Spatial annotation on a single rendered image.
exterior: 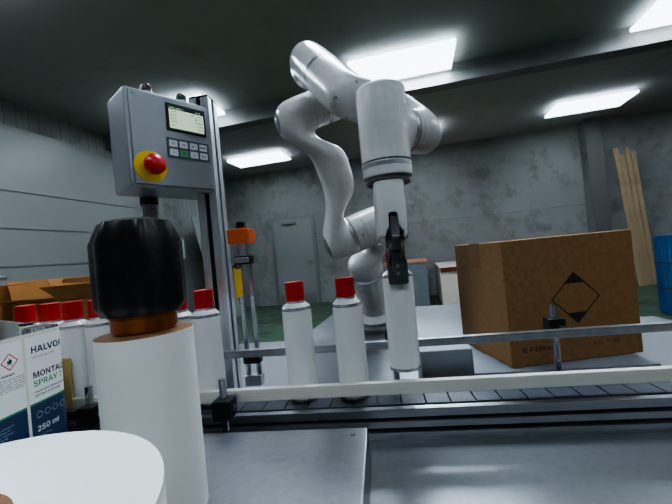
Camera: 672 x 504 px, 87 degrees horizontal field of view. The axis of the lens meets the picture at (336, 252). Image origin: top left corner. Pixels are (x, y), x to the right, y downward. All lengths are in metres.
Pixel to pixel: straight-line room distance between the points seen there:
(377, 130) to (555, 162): 8.50
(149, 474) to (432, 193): 8.35
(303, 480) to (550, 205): 8.60
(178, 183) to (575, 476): 0.78
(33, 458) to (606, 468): 0.58
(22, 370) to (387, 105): 0.60
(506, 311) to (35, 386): 0.80
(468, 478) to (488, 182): 8.23
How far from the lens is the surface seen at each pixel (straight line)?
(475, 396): 0.64
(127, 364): 0.37
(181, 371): 0.38
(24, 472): 0.28
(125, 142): 0.79
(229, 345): 0.82
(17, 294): 3.06
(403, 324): 0.60
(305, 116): 1.01
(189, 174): 0.80
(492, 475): 0.56
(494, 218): 8.57
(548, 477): 0.57
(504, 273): 0.83
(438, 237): 8.40
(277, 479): 0.48
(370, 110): 0.62
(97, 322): 0.79
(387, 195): 0.57
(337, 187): 1.04
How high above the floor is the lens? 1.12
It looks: level
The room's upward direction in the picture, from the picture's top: 5 degrees counter-clockwise
